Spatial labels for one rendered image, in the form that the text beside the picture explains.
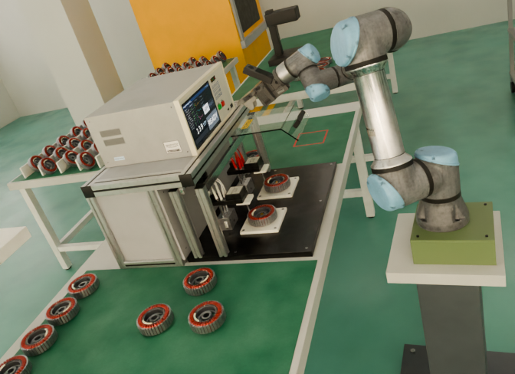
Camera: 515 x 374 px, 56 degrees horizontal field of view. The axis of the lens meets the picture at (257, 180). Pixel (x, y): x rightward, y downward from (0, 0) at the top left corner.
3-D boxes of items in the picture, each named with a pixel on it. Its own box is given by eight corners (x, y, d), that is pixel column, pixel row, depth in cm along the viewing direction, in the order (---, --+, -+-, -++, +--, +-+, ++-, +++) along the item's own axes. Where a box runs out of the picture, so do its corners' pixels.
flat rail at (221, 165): (254, 122, 213) (253, 116, 212) (205, 196, 162) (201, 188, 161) (252, 123, 214) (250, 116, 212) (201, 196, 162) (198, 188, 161)
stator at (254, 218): (280, 210, 187) (278, 201, 185) (273, 227, 178) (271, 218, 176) (254, 212, 191) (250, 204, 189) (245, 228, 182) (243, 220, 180)
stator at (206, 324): (220, 303, 153) (216, 293, 151) (231, 323, 143) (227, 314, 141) (187, 319, 150) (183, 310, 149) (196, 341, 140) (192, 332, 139)
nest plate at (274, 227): (287, 209, 188) (286, 207, 188) (278, 232, 176) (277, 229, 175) (251, 212, 194) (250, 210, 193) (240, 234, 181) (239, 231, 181)
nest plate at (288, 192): (299, 178, 208) (298, 176, 208) (292, 197, 196) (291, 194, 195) (266, 182, 214) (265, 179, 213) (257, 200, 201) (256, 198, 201)
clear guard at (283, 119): (309, 116, 204) (306, 103, 201) (298, 140, 184) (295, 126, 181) (238, 127, 215) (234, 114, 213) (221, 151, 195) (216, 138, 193)
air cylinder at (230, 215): (238, 218, 192) (234, 207, 190) (232, 229, 186) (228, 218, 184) (227, 219, 194) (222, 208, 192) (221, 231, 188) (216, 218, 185)
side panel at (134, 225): (186, 260, 179) (155, 186, 165) (183, 266, 177) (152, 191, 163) (123, 264, 189) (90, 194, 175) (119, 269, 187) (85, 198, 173)
